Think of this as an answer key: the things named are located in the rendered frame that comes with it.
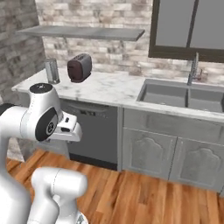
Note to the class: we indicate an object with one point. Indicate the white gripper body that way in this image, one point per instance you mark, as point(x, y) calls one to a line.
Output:
point(70, 136)

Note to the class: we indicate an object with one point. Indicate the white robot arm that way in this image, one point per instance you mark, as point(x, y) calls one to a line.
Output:
point(17, 128)

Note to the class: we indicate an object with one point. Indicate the grey dishwasher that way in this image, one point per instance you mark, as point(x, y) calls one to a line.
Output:
point(96, 137)

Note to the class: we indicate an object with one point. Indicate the steel canister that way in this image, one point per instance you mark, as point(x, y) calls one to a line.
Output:
point(52, 71)

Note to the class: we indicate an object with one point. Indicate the dark red toaster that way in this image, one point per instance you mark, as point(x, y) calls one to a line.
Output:
point(79, 67)

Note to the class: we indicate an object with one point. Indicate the grey cupboard door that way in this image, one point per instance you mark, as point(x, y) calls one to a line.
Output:
point(199, 164)
point(148, 153)

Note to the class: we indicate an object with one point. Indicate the grey panel under sink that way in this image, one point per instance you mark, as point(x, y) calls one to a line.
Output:
point(175, 122)

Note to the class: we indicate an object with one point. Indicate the grey double sink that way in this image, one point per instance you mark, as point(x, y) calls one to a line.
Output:
point(175, 94)

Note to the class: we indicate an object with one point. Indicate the steel tap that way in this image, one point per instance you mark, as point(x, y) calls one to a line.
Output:
point(193, 70)

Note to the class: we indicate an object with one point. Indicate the dark framed window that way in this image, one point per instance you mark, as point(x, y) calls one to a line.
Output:
point(186, 26)

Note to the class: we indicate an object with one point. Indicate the grey wall shelf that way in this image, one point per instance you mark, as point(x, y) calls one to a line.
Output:
point(87, 32)

